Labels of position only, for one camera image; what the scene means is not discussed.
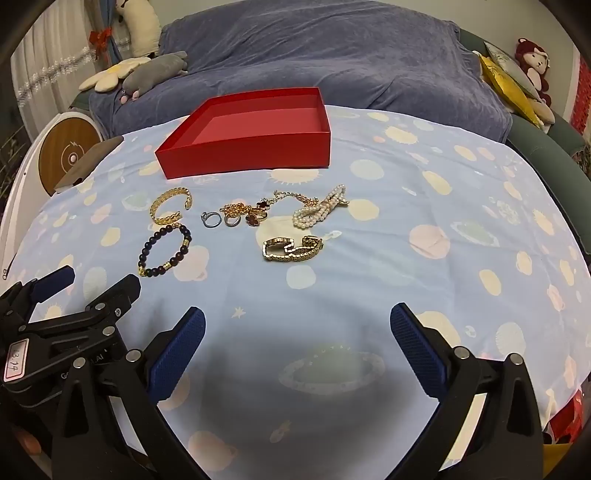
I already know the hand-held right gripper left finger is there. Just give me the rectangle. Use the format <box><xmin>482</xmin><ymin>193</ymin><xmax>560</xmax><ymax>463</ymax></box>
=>
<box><xmin>52</xmin><ymin>306</ymin><xmax>218</xmax><ymax>480</ymax></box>

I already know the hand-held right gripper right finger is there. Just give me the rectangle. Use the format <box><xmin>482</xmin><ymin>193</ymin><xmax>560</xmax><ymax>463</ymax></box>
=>
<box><xmin>390</xmin><ymin>303</ymin><xmax>546</xmax><ymax>480</ymax></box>

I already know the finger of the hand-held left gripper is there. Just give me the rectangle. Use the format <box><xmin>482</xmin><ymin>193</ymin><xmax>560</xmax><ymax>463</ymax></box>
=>
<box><xmin>0</xmin><ymin>265</ymin><xmax>75</xmax><ymax>333</ymax></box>
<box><xmin>18</xmin><ymin>274</ymin><xmax>141</xmax><ymax>352</ymax></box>

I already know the dark bead bracelet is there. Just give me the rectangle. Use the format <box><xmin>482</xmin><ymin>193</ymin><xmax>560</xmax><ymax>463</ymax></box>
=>
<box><xmin>137</xmin><ymin>223</ymin><xmax>192</xmax><ymax>278</ymax></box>

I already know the gold chain bangle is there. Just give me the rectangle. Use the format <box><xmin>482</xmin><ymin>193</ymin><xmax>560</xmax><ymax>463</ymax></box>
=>
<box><xmin>149</xmin><ymin>187</ymin><xmax>194</xmax><ymax>225</ymax></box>

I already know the gold watch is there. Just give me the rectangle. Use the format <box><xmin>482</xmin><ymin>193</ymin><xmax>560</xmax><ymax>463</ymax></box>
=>
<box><xmin>262</xmin><ymin>234</ymin><xmax>325</xmax><ymax>263</ymax></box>

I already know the gold clover chain necklace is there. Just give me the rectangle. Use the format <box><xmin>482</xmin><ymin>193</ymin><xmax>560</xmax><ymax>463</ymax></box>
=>
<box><xmin>221</xmin><ymin>189</ymin><xmax>320</xmax><ymax>228</ymax></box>

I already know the white pearl bracelet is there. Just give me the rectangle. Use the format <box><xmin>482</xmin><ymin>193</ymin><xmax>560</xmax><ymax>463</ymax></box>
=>
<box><xmin>293</xmin><ymin>184</ymin><xmax>350</xmax><ymax>229</ymax></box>

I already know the red cardboard box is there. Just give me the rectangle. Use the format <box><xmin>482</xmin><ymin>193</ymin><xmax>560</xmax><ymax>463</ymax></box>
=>
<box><xmin>154</xmin><ymin>87</ymin><xmax>332</xmax><ymax>180</ymax></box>

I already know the brown bike saddle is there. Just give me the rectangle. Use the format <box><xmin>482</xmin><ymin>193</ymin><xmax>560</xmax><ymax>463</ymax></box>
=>
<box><xmin>53</xmin><ymin>136</ymin><xmax>124</xmax><ymax>192</ymax></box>

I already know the white exercise bike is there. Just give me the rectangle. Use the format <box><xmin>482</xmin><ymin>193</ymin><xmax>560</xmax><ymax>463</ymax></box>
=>
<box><xmin>0</xmin><ymin>111</ymin><xmax>102</xmax><ymax>278</ymax></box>

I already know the red bag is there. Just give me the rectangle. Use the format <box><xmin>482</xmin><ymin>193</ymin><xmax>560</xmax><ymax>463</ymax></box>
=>
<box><xmin>547</xmin><ymin>397</ymin><xmax>585</xmax><ymax>444</ymax></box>

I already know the white curtain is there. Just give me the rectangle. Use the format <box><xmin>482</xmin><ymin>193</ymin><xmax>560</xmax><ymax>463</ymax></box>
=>
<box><xmin>9</xmin><ymin>0</ymin><xmax>125</xmax><ymax>134</ymax></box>

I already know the flower plush pillow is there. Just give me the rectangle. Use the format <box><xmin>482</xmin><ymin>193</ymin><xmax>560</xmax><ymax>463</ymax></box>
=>
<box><xmin>78</xmin><ymin>56</ymin><xmax>152</xmax><ymax>93</ymax></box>

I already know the grey plush toy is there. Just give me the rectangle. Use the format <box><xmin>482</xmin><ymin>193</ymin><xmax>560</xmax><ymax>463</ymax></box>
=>
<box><xmin>119</xmin><ymin>51</ymin><xmax>189</xmax><ymax>101</ymax></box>

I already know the blue curtain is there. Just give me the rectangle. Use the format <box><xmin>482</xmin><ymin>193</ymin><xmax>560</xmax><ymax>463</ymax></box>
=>
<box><xmin>104</xmin><ymin>14</ymin><xmax>122</xmax><ymax>63</ymax></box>

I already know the red bow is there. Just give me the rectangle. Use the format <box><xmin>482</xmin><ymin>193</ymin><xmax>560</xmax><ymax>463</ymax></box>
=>
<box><xmin>90</xmin><ymin>28</ymin><xmax>114</xmax><ymax>61</ymax></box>

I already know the white plush toy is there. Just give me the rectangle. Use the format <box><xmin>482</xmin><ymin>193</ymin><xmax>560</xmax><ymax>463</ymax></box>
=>
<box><xmin>115</xmin><ymin>0</ymin><xmax>162</xmax><ymax>58</ymax></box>

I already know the yellow pillow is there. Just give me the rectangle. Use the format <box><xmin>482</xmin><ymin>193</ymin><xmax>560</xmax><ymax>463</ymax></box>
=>
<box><xmin>478</xmin><ymin>52</ymin><xmax>546</xmax><ymax>129</ymax></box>

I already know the grey patterned pillow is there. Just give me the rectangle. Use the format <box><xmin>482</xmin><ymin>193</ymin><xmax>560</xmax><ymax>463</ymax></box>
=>
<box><xmin>484</xmin><ymin>41</ymin><xmax>543</xmax><ymax>102</ymax></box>

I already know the blue-covered sofa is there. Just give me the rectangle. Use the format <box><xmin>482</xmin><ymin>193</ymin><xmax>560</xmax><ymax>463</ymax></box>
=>
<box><xmin>88</xmin><ymin>0</ymin><xmax>513</xmax><ymax>141</ymax></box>

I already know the red monkey plush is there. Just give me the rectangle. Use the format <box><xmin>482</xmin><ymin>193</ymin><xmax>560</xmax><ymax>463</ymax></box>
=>
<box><xmin>515</xmin><ymin>38</ymin><xmax>553</xmax><ymax>107</ymax></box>

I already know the red wall hanging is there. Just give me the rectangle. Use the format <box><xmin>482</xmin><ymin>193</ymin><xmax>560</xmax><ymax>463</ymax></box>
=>
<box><xmin>570</xmin><ymin>60</ymin><xmax>591</xmax><ymax>134</ymax></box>

